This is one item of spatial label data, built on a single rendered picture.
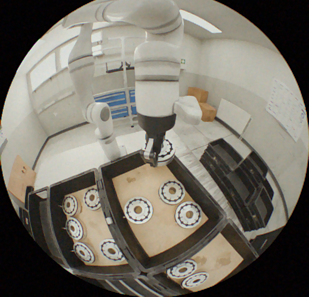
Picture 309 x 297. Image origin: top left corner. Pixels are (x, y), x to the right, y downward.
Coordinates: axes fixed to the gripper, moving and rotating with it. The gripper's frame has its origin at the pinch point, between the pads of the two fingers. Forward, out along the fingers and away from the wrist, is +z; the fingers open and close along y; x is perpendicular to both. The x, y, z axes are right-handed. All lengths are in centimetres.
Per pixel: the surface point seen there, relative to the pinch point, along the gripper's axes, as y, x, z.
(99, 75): -177, -202, -31
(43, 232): 65, -46, 17
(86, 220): 29.3, -20.8, 17.3
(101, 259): 43.1, -8.3, 17.3
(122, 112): -136, -113, 57
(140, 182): 3.3, -6.0, 17.3
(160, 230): 19.6, 7.4, 17.3
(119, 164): 1.6, -15.0, 9.6
